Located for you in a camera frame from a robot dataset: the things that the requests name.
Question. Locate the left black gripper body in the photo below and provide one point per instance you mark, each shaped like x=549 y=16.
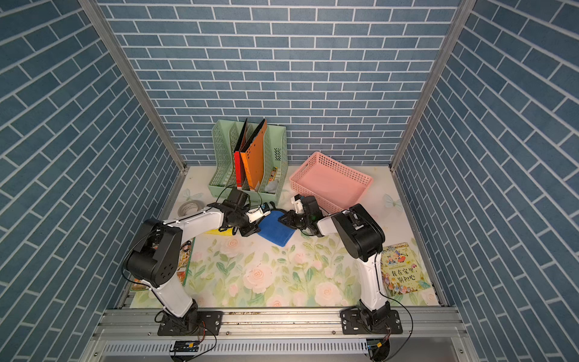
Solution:
x=242 y=222

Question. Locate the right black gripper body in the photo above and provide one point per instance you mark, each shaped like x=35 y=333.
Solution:
x=300 y=222

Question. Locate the yellow dishcloth black trim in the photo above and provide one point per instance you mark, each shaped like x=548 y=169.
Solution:
x=227 y=232

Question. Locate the blue grey dishcloth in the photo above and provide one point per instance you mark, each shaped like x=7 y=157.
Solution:
x=274 y=231

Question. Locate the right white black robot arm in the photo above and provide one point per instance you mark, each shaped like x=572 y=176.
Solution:
x=362 y=238

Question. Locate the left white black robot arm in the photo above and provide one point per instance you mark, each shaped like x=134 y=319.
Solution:
x=154 y=255

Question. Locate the small items in organizer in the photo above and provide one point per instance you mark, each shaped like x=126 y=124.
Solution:
x=273 y=181

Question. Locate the pink plastic basket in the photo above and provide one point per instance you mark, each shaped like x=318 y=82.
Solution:
x=335 y=186

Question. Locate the clear tape roll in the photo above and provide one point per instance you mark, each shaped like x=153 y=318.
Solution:
x=189 y=208

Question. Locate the green plastic file organizer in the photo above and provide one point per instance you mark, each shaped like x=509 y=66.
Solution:
x=225 y=136

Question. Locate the red black folder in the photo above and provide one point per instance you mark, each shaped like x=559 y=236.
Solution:
x=239 y=167

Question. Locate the orange folder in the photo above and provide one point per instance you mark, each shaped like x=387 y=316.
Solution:
x=252 y=155

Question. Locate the left picture book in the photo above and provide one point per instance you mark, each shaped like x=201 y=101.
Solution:
x=182 y=270

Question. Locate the picture book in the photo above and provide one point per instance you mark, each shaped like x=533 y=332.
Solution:
x=182 y=270
x=401 y=271

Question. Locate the right picture book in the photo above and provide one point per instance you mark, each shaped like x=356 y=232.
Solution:
x=401 y=271

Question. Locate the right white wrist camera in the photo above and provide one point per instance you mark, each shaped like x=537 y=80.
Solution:
x=296 y=201

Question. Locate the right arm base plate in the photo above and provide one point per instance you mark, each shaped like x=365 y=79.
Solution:
x=353 y=323

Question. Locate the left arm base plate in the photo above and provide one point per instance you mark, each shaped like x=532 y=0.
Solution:
x=193 y=323

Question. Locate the grey slotted cable duct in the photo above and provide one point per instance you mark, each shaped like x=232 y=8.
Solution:
x=241 y=346

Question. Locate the aluminium mounting rail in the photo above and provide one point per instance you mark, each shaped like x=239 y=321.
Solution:
x=139 y=324

